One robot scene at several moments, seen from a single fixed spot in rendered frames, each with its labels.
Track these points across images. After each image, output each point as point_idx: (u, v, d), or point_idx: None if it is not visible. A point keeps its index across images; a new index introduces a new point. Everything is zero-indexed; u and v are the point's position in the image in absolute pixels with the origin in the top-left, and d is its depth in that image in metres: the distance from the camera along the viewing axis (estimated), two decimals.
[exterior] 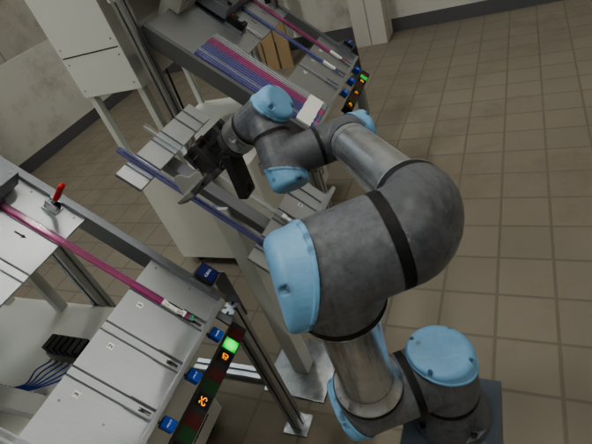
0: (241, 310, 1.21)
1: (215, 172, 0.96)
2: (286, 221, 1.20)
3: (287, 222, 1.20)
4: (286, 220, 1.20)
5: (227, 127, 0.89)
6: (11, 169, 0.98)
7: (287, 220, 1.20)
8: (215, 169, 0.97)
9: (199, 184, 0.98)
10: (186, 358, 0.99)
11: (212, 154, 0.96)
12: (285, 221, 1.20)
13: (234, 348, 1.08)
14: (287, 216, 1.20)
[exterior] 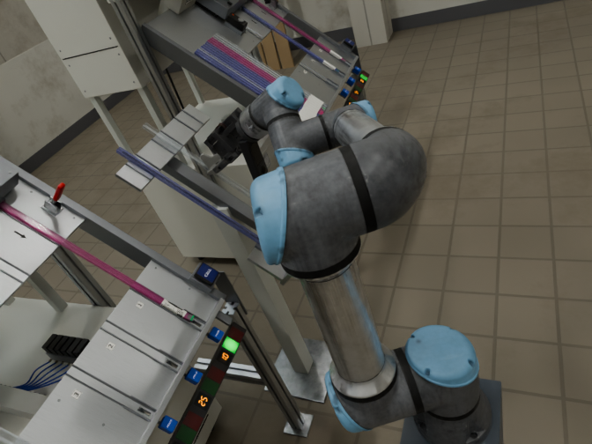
0: (241, 310, 1.21)
1: (233, 155, 1.07)
2: None
3: None
4: None
5: (245, 114, 0.99)
6: (11, 169, 0.98)
7: None
8: (232, 153, 1.07)
9: (218, 166, 1.11)
10: (186, 358, 0.99)
11: (230, 140, 1.06)
12: None
13: (234, 348, 1.08)
14: None
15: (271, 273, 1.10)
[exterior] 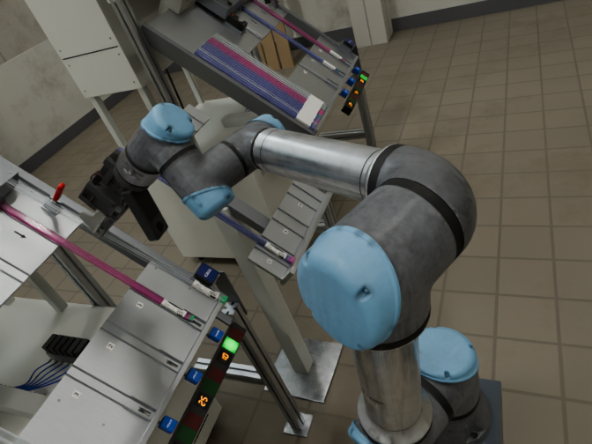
0: (241, 310, 1.21)
1: (115, 210, 0.83)
2: (199, 290, 0.96)
3: (201, 291, 0.96)
4: (199, 288, 0.96)
5: (122, 156, 0.77)
6: (11, 169, 0.98)
7: (200, 289, 0.96)
8: (115, 208, 0.84)
9: (101, 225, 0.87)
10: (186, 358, 0.99)
11: (111, 191, 0.83)
12: (198, 290, 0.96)
13: (234, 348, 1.08)
14: (200, 283, 0.96)
15: (271, 273, 1.10)
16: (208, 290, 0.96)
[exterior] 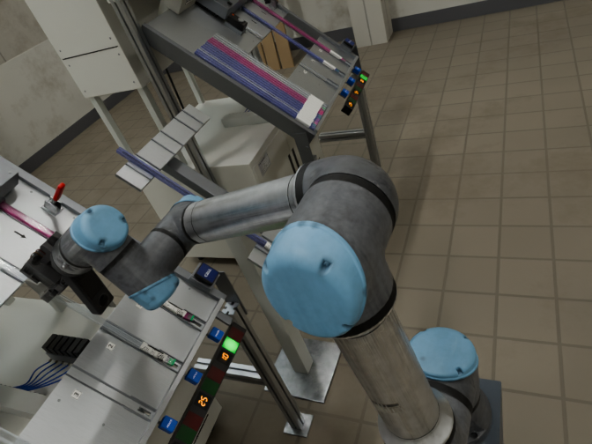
0: (241, 310, 1.21)
1: (55, 289, 0.82)
2: (147, 351, 0.96)
3: (148, 352, 0.96)
4: (146, 351, 0.96)
5: (55, 247, 0.75)
6: (11, 169, 0.98)
7: (147, 351, 0.96)
8: (56, 285, 0.83)
9: (44, 297, 0.86)
10: (186, 358, 0.99)
11: (52, 270, 0.82)
12: (146, 351, 0.96)
13: (234, 348, 1.08)
14: (148, 345, 0.97)
15: None
16: (156, 352, 0.96)
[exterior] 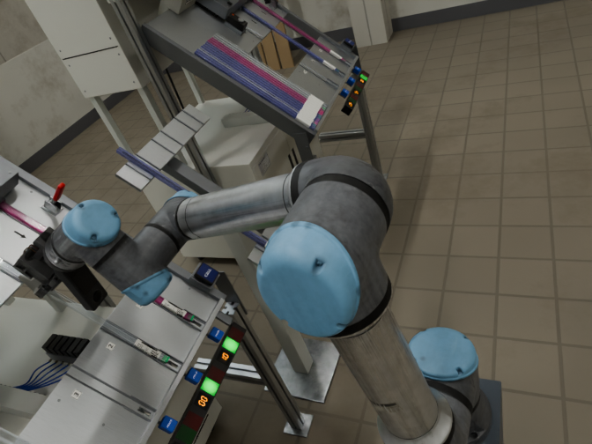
0: (241, 310, 1.21)
1: (48, 284, 0.82)
2: (141, 349, 0.96)
3: (142, 350, 0.96)
4: (141, 348, 0.96)
5: (48, 243, 0.75)
6: (11, 169, 0.98)
7: (142, 349, 0.96)
8: (49, 281, 0.83)
9: (38, 292, 0.86)
10: (186, 358, 0.99)
11: (45, 265, 0.82)
12: (140, 349, 0.96)
13: (234, 348, 1.08)
14: (143, 342, 0.97)
15: None
16: (150, 350, 0.96)
